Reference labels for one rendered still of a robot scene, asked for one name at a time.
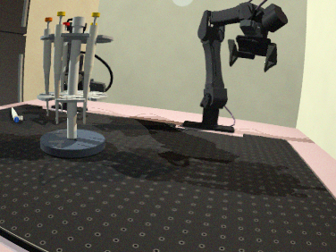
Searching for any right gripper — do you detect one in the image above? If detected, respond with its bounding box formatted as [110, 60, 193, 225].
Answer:
[64, 71, 94, 91]

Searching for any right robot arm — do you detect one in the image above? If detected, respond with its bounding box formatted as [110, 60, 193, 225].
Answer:
[51, 22, 105, 113]

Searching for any white pipette with blue push button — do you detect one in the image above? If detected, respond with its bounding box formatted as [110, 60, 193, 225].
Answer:
[12, 108, 23, 122]

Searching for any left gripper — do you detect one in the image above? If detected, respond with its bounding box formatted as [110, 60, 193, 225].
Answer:
[228, 27, 277, 72]

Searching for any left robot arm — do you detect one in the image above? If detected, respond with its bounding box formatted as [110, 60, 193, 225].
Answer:
[182, 2, 288, 133]

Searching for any white pipette with yellow button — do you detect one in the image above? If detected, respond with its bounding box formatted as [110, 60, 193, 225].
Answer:
[53, 12, 69, 124]
[83, 13, 100, 124]

